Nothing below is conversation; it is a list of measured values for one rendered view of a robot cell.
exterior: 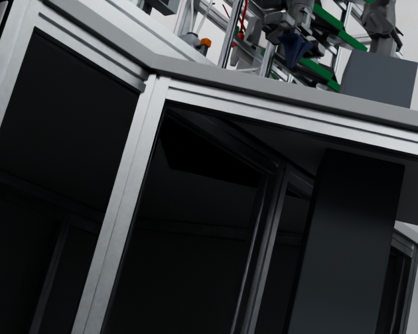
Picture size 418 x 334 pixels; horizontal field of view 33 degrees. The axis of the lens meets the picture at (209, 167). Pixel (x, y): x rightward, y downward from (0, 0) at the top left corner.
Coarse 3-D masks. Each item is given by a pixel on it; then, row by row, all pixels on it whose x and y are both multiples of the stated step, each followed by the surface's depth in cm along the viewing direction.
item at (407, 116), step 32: (160, 64) 125; (192, 64) 125; (256, 96) 126; (288, 96) 123; (320, 96) 123; (352, 96) 123; (256, 128) 143; (416, 128) 122; (224, 160) 172; (320, 160) 153; (384, 160) 142; (288, 192) 186; (416, 192) 158; (416, 224) 186
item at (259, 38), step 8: (256, 24) 215; (256, 32) 213; (264, 32) 210; (248, 40) 215; (256, 40) 212; (264, 40) 209; (264, 48) 210; (280, 48) 202; (280, 56) 207; (296, 64) 204; (304, 64) 195; (312, 64) 196; (312, 72) 201; (320, 72) 198; (328, 72) 200; (328, 80) 201
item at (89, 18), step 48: (48, 0) 109; (48, 48) 128; (144, 48) 124; (48, 96) 156; (96, 96) 148; (0, 144) 217; (48, 144) 201; (96, 144) 188; (192, 144) 165; (96, 192) 255; (144, 192) 233; (192, 192) 215; (240, 192) 200
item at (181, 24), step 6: (180, 0) 327; (186, 0) 325; (180, 6) 326; (186, 6) 325; (180, 12) 324; (186, 12) 326; (174, 18) 325; (180, 18) 323; (186, 18) 325; (174, 24) 324; (180, 24) 322; (186, 24) 325; (192, 24) 328; (174, 30) 323; (180, 30) 322; (186, 30) 325; (192, 30) 328
